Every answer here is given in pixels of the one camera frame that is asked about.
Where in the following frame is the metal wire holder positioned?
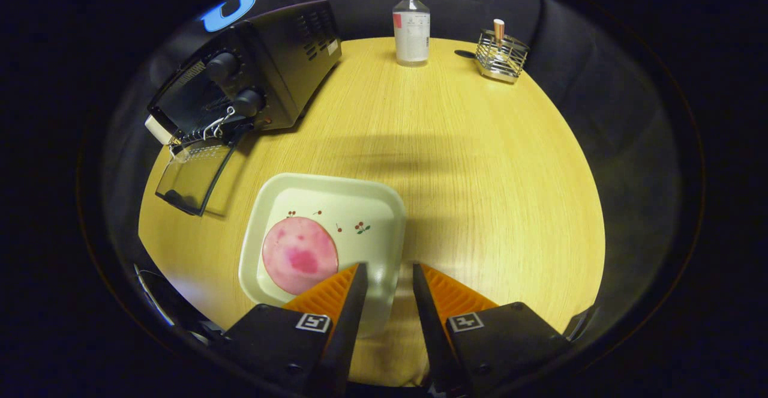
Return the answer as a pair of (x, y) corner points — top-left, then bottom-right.
(475, 29), (530, 84)

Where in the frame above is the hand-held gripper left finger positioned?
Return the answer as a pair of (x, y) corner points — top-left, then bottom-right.
(222, 262), (368, 397)

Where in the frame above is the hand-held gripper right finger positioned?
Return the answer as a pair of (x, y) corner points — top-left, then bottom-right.
(412, 262), (574, 397)

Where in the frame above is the cream square plate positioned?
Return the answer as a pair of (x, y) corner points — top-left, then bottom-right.
(238, 173), (407, 340)

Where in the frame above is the pink round food slice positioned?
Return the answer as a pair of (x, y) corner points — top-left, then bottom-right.
(262, 217), (340, 296)

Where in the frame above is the clear glass bottle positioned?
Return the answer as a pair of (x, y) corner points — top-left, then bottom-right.
(392, 0), (431, 67)

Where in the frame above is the black toaster oven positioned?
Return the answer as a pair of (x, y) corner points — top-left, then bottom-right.
(145, 0), (343, 217)

